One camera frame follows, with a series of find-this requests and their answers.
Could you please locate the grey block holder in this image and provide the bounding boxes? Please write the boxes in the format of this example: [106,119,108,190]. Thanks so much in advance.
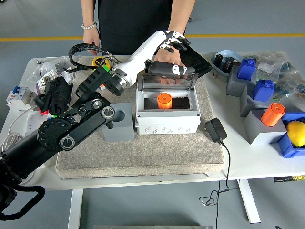
[243,109,287,145]
[225,65,257,97]
[239,83,275,117]

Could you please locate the light blue bowl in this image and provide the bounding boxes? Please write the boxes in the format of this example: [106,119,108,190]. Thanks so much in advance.
[211,49,245,77]

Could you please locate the white cable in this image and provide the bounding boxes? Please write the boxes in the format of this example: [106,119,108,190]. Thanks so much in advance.
[0,104,36,150]

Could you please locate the orange cylinder battery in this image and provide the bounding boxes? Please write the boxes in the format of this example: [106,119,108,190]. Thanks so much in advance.
[157,93,173,110]
[261,103,286,127]

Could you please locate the person's right hand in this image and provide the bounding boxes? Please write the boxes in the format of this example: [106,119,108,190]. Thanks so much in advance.
[82,26,101,54]

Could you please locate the yellow tape measure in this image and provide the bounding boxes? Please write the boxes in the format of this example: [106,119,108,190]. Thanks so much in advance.
[92,56,112,69]

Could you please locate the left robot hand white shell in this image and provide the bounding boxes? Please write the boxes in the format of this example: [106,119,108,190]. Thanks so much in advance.
[113,30,197,84]

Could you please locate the white plastic junction box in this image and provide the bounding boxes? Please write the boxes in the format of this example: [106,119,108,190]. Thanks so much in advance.
[135,88,201,135]

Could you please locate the grey block with round hole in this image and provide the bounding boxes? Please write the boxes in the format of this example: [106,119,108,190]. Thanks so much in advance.
[102,102,135,143]

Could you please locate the clear bag of white parts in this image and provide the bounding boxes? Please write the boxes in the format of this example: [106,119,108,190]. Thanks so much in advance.
[27,56,81,96]

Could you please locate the grey-brown mat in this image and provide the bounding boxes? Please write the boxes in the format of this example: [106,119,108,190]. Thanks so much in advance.
[55,54,226,179]

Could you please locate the blue plastic bin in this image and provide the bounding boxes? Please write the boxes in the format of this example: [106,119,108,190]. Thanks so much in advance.
[270,112,305,158]

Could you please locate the small black parts in bowl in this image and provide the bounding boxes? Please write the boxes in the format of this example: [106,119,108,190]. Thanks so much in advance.
[215,54,235,72]

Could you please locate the white table leg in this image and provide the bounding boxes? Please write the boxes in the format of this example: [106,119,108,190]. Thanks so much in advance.
[68,188,83,229]
[238,179,261,224]

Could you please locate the person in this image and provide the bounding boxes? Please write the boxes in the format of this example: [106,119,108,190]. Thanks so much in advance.
[97,0,173,56]

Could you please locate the black table control panel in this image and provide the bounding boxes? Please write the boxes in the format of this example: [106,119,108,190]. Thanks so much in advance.
[273,175,305,183]

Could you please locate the clear hinged box lid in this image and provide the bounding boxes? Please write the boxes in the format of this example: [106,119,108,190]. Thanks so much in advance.
[137,72,199,93]

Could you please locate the black strap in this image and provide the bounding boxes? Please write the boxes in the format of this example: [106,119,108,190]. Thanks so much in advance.
[62,66,94,73]

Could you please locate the black adapter cord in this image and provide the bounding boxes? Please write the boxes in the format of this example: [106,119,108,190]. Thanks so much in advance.
[199,140,240,229]

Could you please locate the person's left hand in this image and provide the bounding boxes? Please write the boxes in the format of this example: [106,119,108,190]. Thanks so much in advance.
[154,48,186,86]

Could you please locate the black power adapter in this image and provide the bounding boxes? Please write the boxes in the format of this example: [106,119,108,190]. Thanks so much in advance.
[204,117,228,143]

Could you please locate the white blue circuit breaker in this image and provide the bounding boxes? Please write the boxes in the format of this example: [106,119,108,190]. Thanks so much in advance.
[6,85,37,112]

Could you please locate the blue bottle-shaped block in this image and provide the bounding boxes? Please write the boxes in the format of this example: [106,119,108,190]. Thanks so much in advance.
[252,79,275,102]
[237,58,257,81]

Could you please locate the black cloth bundle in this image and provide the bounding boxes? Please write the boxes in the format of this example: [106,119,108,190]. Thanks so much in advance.
[34,76,73,116]

